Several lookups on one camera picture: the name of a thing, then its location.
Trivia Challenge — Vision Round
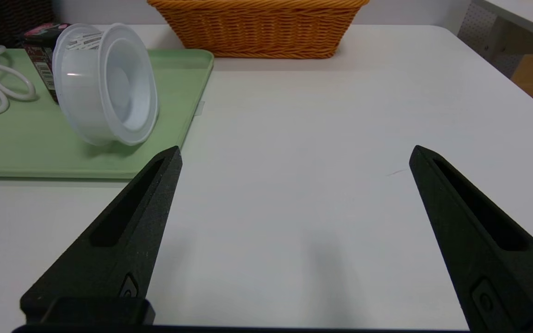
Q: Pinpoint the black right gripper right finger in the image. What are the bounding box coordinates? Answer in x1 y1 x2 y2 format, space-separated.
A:
409 145 533 333

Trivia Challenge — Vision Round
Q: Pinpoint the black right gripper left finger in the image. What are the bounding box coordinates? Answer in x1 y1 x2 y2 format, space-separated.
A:
20 146 183 324

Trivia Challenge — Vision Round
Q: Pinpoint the clear lidded plastic container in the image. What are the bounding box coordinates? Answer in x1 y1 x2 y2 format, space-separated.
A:
53 23 159 147

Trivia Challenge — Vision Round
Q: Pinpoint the orange wicker basket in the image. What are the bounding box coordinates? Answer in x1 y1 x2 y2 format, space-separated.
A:
146 0 370 59

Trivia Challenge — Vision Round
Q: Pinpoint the dark brown wicker basket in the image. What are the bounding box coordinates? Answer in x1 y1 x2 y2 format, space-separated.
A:
0 0 56 49

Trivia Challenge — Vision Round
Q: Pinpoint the light green plastic tray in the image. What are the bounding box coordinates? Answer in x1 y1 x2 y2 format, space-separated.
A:
0 49 215 180

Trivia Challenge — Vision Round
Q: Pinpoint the black drink carton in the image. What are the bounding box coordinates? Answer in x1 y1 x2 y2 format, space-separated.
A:
20 22 70 105

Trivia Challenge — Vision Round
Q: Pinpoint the white side table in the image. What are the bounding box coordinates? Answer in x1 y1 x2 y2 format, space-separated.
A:
456 0 533 79

